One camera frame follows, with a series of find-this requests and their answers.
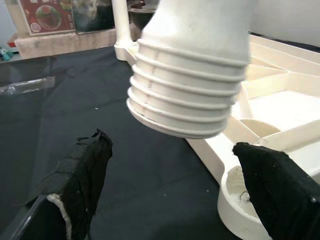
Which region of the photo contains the black wok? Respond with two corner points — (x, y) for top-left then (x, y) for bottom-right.
(127, 1), (159, 41)

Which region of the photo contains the white plastic children tabletop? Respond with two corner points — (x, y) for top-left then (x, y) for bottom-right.
(113, 32), (320, 240)

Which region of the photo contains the black tablecloth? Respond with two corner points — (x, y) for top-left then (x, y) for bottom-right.
(0, 38), (320, 240)

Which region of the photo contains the glossy black bag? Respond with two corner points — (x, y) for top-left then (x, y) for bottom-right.
(71, 0), (116, 35)

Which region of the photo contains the white plastic table leg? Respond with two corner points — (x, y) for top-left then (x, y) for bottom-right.
(111, 0), (134, 51)
(126, 0), (260, 140)

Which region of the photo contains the clear tape strip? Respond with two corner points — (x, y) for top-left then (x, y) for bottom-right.
(0, 76), (56, 96)

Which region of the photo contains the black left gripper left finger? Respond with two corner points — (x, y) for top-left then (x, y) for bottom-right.
(0, 128), (113, 240)

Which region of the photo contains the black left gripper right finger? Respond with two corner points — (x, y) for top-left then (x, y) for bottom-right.
(232, 141), (320, 240)

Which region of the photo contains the broom with teal head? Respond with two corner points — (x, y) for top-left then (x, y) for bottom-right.
(0, 48), (14, 61)

